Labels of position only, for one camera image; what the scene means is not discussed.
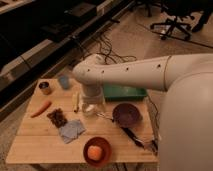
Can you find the black office chair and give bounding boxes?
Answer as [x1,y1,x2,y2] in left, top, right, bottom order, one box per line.
[133,0,213,42]

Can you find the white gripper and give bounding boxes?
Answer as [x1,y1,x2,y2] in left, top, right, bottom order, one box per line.
[81,84,105,116]

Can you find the blue cloth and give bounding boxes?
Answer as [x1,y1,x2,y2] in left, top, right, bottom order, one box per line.
[59,120,86,144]

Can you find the dark purple bowl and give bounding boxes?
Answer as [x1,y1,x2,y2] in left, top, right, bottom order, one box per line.
[112,103,142,128]

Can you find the brown snack bar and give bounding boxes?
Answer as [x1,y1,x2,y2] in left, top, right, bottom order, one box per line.
[47,108,67,128]

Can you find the yellow banana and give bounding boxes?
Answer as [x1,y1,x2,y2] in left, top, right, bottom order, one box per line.
[73,92,80,113]

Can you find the orange fruit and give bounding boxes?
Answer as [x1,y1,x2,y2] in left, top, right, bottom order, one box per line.
[87,145,103,161]

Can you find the blue plastic cup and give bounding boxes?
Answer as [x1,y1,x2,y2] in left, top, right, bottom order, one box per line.
[58,75,70,90]

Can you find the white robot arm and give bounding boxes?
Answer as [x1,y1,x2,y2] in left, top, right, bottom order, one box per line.
[73,53,213,171]

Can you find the orange carrot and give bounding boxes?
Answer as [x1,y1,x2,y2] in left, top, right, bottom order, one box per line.
[30,101,52,118]

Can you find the red bowl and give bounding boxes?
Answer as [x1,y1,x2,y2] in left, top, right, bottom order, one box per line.
[83,137,112,168]

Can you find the metal can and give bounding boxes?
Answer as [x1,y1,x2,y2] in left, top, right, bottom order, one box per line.
[39,82,52,95]

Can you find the black floor cables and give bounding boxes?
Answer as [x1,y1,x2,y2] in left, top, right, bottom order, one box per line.
[71,31,138,66]

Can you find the black tongs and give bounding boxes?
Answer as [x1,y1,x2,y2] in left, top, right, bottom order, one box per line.
[96,111,159,153]

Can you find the green plastic tray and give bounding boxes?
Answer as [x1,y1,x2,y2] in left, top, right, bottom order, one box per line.
[103,84,147,101]

